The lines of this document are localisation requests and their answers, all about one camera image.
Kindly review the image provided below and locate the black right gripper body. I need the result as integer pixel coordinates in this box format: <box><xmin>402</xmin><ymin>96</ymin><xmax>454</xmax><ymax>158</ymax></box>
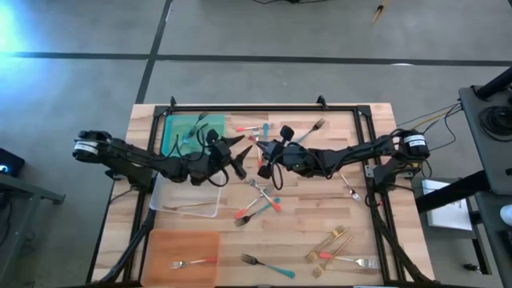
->
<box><xmin>271</xmin><ymin>143</ymin><xmax>317</xmax><ymax>177</ymax></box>

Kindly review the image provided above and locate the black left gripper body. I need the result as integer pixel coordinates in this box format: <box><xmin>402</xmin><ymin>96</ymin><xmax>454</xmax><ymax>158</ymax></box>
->
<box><xmin>186</xmin><ymin>143</ymin><xmax>235</xmax><ymax>187</ymax></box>

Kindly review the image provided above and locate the black-handled fork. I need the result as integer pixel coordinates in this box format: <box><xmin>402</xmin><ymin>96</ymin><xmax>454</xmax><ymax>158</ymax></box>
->
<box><xmin>295</xmin><ymin>117</ymin><xmax>327</xmax><ymax>144</ymax></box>

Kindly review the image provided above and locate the clear translucent plastic bin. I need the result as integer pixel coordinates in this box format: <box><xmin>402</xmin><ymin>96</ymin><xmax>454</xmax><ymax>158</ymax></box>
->
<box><xmin>149</xmin><ymin>170</ymin><xmax>227</xmax><ymax>219</ymax></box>

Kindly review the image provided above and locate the teal translucent plastic bin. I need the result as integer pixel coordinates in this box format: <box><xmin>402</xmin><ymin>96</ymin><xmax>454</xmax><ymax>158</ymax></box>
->
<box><xmin>161</xmin><ymin>114</ymin><xmax>227</xmax><ymax>158</ymax></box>

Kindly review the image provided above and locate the orange translucent plastic bin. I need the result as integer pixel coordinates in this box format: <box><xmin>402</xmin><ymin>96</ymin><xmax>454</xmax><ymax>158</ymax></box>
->
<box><xmin>139</xmin><ymin>228</ymin><xmax>222</xmax><ymax>287</ymax></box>

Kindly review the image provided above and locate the white paper box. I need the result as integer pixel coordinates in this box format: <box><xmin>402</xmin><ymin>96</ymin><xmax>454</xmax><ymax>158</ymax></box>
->
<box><xmin>422</xmin><ymin>178</ymin><xmax>474</xmax><ymax>232</ymax></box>

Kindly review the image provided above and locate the grey metal stand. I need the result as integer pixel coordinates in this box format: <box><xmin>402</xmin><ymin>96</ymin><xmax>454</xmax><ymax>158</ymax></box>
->
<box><xmin>0</xmin><ymin>171</ymin><xmax>67</xmax><ymax>257</ymax></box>

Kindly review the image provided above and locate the black equipment cart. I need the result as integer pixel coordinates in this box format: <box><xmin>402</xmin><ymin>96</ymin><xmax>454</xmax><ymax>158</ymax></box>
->
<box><xmin>458</xmin><ymin>66</ymin><xmax>512</xmax><ymax>277</ymax></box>

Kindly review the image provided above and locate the black device blue light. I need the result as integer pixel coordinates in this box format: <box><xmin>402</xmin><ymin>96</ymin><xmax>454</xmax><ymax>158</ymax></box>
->
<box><xmin>0</xmin><ymin>146</ymin><xmax>26</xmax><ymax>179</ymax></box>

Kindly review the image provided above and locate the white round object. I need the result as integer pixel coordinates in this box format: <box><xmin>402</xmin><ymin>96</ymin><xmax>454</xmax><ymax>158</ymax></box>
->
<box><xmin>498</xmin><ymin>203</ymin><xmax>512</xmax><ymax>227</ymax></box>

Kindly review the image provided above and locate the black aluminium rig frame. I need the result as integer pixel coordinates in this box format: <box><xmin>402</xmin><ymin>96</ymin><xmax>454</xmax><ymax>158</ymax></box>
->
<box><xmin>86</xmin><ymin>95</ymin><xmax>437</xmax><ymax>287</ymax></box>

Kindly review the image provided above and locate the yellow cable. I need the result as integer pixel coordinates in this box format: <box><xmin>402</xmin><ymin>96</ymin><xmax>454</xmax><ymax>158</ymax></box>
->
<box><xmin>395</xmin><ymin>102</ymin><xmax>463</xmax><ymax>129</ymax></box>

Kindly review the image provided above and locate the black cable coil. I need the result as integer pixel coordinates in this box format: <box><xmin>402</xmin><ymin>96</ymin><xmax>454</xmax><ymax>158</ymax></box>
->
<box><xmin>478</xmin><ymin>104</ymin><xmax>512</xmax><ymax>141</ymax></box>

